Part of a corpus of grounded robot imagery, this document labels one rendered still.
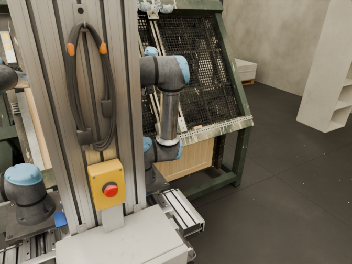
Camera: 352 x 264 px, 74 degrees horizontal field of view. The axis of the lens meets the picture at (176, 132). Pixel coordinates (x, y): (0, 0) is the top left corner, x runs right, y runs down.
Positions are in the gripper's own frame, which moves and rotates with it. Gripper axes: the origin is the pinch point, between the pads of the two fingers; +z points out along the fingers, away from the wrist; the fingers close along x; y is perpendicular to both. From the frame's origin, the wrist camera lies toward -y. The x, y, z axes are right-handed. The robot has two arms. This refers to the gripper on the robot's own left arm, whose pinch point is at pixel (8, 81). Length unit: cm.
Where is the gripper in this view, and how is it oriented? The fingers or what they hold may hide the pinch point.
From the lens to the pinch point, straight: 178.0
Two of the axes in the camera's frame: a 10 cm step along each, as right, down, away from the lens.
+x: 5.5, 8.2, 1.3
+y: -7.0, 5.4, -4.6
